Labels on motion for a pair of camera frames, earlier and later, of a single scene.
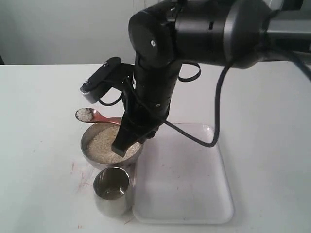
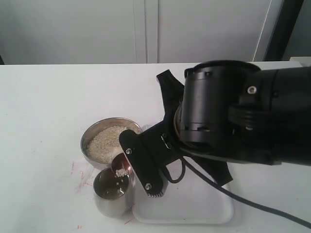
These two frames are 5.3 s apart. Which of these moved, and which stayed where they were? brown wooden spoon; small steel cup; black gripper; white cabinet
Moved: black gripper; brown wooden spoon
Stayed: small steel cup; white cabinet
